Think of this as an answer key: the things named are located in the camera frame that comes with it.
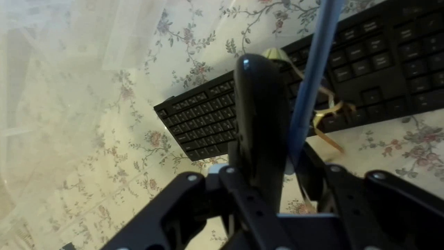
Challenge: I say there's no gold ribbon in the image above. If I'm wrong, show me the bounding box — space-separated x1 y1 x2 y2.
264 46 358 156

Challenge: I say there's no floral bedsheet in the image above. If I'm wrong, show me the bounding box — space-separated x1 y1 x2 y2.
0 0 444 250

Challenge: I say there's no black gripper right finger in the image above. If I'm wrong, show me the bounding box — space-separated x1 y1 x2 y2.
296 152 444 250

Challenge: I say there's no black computer keyboard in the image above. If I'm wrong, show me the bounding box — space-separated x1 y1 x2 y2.
153 0 444 163

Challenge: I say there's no large clear plastic bin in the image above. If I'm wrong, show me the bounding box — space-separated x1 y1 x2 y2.
0 0 242 250

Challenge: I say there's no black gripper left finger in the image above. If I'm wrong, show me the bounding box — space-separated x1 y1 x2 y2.
102 166 289 250

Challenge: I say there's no black remote control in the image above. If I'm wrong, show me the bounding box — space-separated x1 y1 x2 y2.
232 52 294 217

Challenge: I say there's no blue cable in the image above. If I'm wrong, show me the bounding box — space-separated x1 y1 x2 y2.
285 0 347 177

